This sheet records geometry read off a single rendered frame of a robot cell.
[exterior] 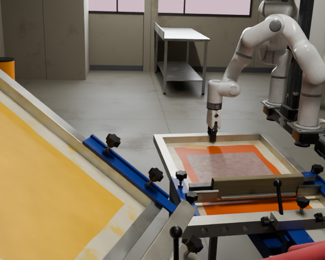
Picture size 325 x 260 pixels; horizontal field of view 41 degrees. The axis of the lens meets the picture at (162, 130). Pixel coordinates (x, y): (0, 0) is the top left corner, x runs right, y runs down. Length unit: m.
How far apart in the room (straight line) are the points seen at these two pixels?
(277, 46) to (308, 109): 0.46
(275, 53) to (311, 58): 0.53
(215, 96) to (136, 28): 7.78
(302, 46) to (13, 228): 1.45
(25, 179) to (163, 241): 0.38
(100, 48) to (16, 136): 8.65
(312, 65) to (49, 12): 7.16
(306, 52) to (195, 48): 8.04
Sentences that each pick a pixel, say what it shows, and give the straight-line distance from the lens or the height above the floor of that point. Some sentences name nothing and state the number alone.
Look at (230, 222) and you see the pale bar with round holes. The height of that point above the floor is 1.05.
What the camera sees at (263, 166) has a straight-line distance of 2.00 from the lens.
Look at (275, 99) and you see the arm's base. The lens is 2.55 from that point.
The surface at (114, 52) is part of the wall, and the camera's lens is 9.86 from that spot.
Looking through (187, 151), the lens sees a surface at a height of 1.02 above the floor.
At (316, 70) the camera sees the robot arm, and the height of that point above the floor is 1.43.
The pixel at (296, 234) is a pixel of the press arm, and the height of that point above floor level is 1.05.
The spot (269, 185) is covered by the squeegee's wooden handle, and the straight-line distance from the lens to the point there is 1.69.
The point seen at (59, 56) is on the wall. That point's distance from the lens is 8.83.
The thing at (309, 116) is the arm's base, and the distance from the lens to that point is 2.15.
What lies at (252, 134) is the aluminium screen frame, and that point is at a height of 1.06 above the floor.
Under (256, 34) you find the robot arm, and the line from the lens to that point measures 2.00.
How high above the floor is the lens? 1.74
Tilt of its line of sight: 18 degrees down
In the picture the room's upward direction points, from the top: 2 degrees clockwise
